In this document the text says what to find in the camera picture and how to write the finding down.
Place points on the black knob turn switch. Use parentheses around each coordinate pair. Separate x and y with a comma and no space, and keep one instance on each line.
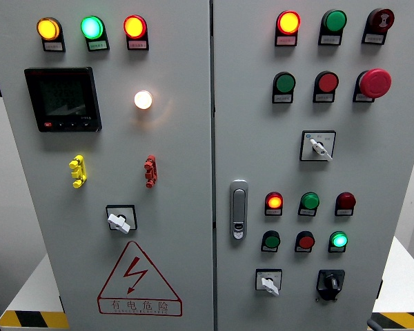
(331,282)

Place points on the black yellow striped tape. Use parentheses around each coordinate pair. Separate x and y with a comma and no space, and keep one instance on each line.
(34,320)
(403,320)

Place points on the small label plate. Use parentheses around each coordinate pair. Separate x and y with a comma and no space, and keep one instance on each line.
(306,212)
(336,249)
(303,249)
(323,98)
(362,98)
(330,40)
(53,46)
(283,99)
(98,45)
(286,40)
(269,249)
(274,212)
(138,45)
(344,212)
(373,39)

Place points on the small green domed button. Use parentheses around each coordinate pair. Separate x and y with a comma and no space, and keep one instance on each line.
(338,239)

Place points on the small red push button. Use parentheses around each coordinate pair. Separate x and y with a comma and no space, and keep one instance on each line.
(306,241)

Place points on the small red round lamp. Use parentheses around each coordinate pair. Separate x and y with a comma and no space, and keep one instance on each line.
(274,201)
(346,200)

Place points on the small green push button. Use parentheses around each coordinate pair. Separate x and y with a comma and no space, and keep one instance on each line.
(272,240)

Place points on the small green round lamp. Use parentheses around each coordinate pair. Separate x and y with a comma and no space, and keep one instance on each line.
(310,200)

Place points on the pale grey door with lock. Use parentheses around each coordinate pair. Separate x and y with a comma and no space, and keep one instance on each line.
(365,165)

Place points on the silver door lock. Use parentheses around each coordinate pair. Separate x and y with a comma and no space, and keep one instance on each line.
(239,207)

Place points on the red warning triangle sticker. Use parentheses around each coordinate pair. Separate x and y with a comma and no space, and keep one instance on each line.
(139,305)

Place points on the large red stop button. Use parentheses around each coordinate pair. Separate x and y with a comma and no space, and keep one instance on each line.
(375,83)

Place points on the large red push button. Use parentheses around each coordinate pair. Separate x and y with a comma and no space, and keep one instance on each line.
(327,82)

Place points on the pale grey cabinet door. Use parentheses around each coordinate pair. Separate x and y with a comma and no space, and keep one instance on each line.
(179,155)

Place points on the large green push button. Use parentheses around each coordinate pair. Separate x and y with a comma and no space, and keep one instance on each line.
(285,82)

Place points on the dark red round buzzer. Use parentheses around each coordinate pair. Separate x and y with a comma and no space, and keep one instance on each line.
(382,19)

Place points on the large dark green lamp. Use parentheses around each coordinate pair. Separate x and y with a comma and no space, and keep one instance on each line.
(335,20)

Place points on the large red round lamp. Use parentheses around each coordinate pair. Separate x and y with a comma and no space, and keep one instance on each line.
(134,27)
(288,22)

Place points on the white round lamp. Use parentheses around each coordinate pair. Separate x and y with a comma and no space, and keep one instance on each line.
(143,100)

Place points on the black display meter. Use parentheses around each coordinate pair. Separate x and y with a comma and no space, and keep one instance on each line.
(63,99)

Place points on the large green lit lamp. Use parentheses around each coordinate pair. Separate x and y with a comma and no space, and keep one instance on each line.
(92,27)

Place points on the large yellow round lamp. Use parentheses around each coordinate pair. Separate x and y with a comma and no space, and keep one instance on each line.
(48,29)

